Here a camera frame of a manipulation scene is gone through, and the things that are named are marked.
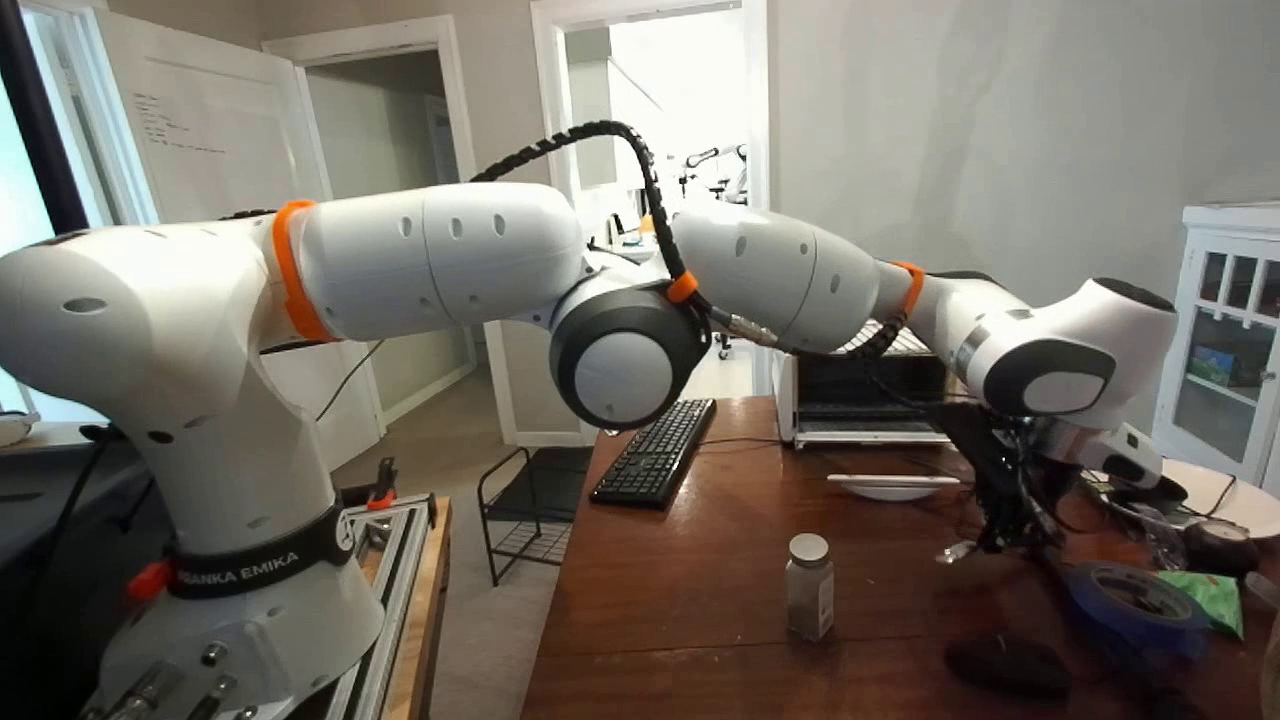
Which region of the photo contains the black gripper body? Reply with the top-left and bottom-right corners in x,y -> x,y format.
949,400 -> 1073,502

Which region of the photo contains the small white plate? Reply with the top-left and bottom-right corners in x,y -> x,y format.
836,470 -> 944,507

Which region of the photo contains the blue tape roll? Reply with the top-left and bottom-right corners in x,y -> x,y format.
1065,554 -> 1217,659

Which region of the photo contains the black computer mouse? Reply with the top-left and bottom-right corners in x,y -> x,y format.
940,626 -> 1077,706

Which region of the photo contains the white toaster oven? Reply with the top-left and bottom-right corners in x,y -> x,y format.
772,349 -> 953,452

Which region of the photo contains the green snack packet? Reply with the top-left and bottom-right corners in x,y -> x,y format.
1151,569 -> 1251,642

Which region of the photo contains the glass spice jar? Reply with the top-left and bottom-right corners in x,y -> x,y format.
780,531 -> 838,647

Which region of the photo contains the large white plate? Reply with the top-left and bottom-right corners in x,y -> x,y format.
1155,455 -> 1280,545

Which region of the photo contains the white glass door cabinet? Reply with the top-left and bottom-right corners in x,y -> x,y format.
1147,200 -> 1280,500

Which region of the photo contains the black computer keyboard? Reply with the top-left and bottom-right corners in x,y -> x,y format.
583,394 -> 718,512

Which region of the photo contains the black folding chair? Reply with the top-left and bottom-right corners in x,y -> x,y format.
472,443 -> 596,586

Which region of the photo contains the white whiteboard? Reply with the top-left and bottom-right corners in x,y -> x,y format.
92,7 -> 330,223

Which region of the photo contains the black corrugated cable conduit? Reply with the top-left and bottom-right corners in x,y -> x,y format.
472,116 -> 711,308

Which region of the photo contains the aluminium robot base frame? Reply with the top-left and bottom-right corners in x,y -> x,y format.
317,492 -> 451,720

